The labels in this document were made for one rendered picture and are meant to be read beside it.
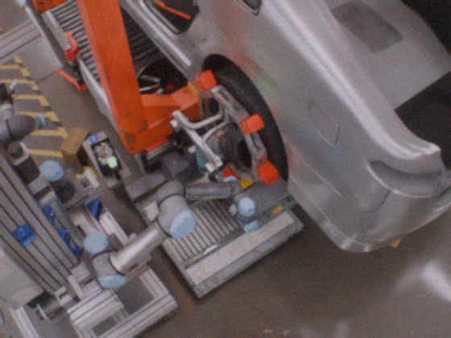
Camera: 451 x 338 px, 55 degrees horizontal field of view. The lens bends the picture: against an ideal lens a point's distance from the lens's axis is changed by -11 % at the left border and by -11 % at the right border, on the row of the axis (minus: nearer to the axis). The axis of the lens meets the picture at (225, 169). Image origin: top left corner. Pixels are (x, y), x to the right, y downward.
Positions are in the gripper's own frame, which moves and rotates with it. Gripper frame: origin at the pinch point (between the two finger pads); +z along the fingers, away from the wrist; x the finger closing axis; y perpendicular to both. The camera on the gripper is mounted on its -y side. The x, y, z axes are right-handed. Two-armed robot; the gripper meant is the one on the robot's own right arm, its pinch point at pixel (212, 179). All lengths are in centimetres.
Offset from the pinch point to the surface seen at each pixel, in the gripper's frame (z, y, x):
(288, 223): -16, -75, -44
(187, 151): 49, -40, -11
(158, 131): 60, -22, 1
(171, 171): 44, -43, 4
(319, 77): -32, 82, -32
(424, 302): -117, -83, -83
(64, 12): 280, -59, -6
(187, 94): 69, -15, -27
